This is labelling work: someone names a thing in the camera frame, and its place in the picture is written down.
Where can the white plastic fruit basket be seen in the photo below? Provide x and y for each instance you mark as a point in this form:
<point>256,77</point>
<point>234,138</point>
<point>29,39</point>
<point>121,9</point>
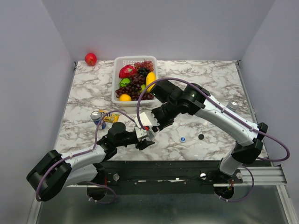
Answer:
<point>119,63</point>

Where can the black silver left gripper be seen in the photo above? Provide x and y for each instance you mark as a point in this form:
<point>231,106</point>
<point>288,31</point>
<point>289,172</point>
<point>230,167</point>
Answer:
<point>145,143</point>

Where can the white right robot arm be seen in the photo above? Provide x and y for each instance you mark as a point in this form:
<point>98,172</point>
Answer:
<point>197,101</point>

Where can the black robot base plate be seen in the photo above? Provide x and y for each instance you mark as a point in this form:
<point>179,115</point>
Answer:
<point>163,177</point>

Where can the red dragon fruit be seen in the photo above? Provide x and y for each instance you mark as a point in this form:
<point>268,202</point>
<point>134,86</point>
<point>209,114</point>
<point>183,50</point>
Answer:
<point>127,71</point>

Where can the yellow M&M candy bag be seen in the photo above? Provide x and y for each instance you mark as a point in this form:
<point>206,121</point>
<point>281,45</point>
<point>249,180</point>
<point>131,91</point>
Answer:
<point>110,117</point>

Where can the yellow mango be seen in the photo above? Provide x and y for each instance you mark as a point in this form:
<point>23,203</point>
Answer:
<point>151,77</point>

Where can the black bottle cap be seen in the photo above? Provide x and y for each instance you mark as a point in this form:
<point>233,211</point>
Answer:
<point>201,136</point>

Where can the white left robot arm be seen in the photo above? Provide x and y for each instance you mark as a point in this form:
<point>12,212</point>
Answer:
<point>56,170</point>

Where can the dark grape bunch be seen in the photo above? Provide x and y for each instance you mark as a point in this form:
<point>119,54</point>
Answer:
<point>143,71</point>

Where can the red bull can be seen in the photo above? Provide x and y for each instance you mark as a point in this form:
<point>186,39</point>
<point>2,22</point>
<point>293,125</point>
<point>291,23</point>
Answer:
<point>95,117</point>

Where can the red apple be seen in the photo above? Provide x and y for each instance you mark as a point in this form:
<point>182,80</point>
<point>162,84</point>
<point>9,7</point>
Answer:
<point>90,59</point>

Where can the silver blue drink can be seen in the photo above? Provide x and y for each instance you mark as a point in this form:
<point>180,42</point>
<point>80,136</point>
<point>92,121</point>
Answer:
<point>233,106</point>

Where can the red grape bunch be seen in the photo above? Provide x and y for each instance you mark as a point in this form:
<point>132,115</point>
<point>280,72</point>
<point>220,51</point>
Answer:
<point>137,85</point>

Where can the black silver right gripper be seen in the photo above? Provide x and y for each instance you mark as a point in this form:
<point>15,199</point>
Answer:
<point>156,124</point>

